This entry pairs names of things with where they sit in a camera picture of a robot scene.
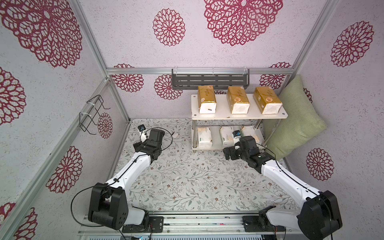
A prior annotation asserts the white tissue pack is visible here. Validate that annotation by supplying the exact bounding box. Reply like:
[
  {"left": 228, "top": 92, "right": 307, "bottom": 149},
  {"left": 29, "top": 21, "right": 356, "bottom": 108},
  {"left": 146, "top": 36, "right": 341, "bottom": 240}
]
[
  {"left": 197, "top": 127, "right": 213, "bottom": 148},
  {"left": 241, "top": 126, "right": 261, "bottom": 144},
  {"left": 219, "top": 126, "right": 234, "bottom": 147}
]

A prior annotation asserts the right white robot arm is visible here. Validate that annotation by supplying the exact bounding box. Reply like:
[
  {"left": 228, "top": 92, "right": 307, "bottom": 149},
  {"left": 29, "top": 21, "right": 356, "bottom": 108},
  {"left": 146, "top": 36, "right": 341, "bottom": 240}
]
[{"left": 223, "top": 136, "right": 343, "bottom": 240}]

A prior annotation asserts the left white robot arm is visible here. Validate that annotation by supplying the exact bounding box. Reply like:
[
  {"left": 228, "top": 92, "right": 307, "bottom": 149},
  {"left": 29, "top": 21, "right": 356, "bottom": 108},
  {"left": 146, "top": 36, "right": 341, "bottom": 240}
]
[{"left": 88, "top": 129, "right": 165, "bottom": 230}]

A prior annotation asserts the white two-tier shelf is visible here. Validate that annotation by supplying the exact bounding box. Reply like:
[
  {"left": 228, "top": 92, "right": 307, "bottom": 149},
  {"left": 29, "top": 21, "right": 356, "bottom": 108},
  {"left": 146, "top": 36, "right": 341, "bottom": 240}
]
[{"left": 191, "top": 94, "right": 288, "bottom": 151}]

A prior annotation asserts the green pillow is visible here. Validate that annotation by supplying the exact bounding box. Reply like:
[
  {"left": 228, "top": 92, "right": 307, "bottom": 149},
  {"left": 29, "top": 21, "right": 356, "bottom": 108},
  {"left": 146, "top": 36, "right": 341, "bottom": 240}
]
[{"left": 263, "top": 75, "right": 327, "bottom": 161}]

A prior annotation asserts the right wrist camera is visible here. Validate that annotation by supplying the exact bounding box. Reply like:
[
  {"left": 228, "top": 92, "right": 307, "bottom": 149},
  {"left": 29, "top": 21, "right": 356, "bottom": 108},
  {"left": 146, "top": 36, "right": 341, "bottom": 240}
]
[{"left": 233, "top": 130, "right": 242, "bottom": 144}]

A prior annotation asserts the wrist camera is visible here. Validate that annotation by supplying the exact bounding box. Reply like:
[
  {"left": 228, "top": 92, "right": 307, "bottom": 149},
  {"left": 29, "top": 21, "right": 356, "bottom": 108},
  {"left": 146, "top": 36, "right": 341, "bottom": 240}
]
[
  {"left": 233, "top": 130, "right": 242, "bottom": 144},
  {"left": 138, "top": 125, "right": 147, "bottom": 142}
]

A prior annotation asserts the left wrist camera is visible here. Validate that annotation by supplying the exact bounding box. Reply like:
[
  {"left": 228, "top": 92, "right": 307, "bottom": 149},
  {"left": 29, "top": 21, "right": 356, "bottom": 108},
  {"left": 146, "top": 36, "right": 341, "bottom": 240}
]
[{"left": 138, "top": 125, "right": 147, "bottom": 142}]

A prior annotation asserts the grey wall-mounted rack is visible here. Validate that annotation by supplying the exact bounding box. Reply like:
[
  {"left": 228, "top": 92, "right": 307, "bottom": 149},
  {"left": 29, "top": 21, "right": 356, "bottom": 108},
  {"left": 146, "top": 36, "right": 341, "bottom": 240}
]
[{"left": 171, "top": 69, "right": 250, "bottom": 90}]

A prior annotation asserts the black wire wall rack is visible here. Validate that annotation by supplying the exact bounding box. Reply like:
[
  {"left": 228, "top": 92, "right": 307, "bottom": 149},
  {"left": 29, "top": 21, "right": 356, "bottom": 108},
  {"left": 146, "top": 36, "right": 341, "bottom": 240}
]
[{"left": 79, "top": 95, "right": 111, "bottom": 136}]

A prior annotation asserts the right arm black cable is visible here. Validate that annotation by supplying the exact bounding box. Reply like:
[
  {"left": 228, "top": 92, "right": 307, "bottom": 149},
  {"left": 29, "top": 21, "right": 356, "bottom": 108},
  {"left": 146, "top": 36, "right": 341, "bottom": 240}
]
[{"left": 256, "top": 142, "right": 334, "bottom": 240}]

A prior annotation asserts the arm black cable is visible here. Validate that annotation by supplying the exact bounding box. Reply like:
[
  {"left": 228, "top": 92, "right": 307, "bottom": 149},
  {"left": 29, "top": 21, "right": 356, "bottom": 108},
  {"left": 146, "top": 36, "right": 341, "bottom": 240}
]
[
  {"left": 70, "top": 127, "right": 175, "bottom": 240},
  {"left": 256, "top": 142, "right": 334, "bottom": 240}
]

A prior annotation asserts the metal base rail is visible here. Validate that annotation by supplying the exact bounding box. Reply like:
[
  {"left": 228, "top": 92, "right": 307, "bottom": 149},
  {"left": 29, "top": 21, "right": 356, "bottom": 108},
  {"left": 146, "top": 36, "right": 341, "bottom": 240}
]
[{"left": 75, "top": 211, "right": 305, "bottom": 240}]

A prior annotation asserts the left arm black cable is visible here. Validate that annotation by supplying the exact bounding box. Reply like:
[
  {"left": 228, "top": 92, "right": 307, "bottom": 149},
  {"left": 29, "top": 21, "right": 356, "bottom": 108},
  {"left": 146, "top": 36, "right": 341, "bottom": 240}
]
[{"left": 70, "top": 127, "right": 175, "bottom": 240}]

